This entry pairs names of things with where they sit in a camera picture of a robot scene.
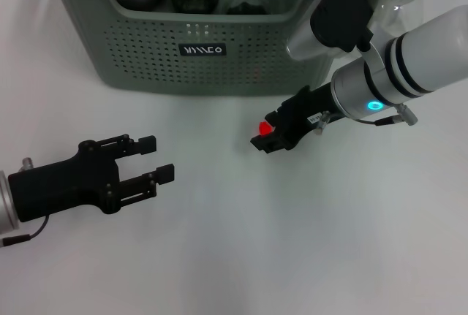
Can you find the small red stepped block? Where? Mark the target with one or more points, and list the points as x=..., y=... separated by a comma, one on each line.
x=264, y=128

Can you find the grey-green perforated storage bin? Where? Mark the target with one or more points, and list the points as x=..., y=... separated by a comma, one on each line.
x=219, y=74

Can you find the silver pipe fitting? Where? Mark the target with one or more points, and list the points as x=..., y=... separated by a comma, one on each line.
x=407, y=114
x=26, y=164

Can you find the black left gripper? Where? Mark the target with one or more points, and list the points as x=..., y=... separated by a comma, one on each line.
x=66, y=187

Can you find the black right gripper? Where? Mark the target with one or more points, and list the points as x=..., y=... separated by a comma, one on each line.
x=303, y=114

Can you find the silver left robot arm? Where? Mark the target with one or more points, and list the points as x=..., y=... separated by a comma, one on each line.
x=7, y=201

